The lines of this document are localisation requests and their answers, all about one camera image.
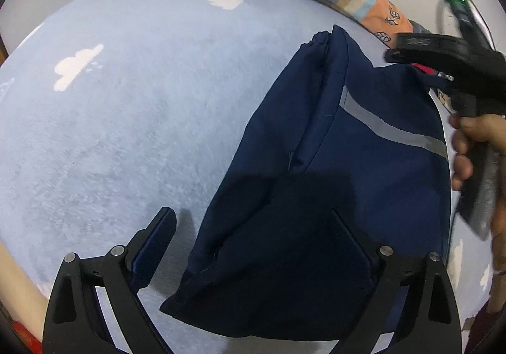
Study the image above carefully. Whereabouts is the navy blue work jacket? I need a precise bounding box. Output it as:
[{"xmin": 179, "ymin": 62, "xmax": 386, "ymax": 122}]
[{"xmin": 160, "ymin": 27, "xmax": 451, "ymax": 341}]

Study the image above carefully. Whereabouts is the right hand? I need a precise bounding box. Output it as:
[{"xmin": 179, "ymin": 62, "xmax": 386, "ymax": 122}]
[{"xmin": 448, "ymin": 113, "xmax": 506, "ymax": 275}]

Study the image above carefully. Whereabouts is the red sleeve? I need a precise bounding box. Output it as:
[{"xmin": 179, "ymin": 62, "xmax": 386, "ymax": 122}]
[{"xmin": 464, "ymin": 303, "xmax": 499, "ymax": 354}]

